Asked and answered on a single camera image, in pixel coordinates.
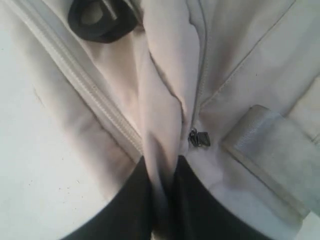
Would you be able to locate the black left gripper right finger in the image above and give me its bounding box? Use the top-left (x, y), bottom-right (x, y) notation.
top-left (172, 155), bottom-right (269, 240)

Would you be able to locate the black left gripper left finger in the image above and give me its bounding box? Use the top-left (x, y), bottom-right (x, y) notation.
top-left (64, 157), bottom-right (153, 240)

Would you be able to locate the beige fabric duffel bag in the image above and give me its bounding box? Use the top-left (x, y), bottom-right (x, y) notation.
top-left (0, 0), bottom-right (320, 240)

